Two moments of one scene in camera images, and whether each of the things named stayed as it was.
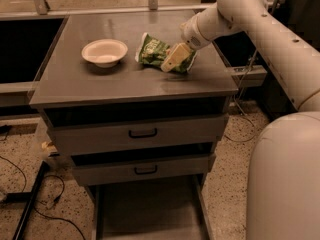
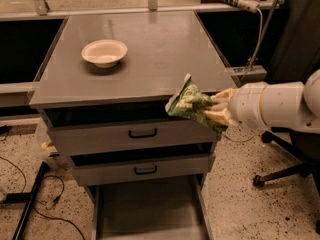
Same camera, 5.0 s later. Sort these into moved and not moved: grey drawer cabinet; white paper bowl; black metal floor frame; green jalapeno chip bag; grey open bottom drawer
Moved: green jalapeno chip bag
Not moved: grey drawer cabinet; grey open bottom drawer; black metal floor frame; white paper bowl
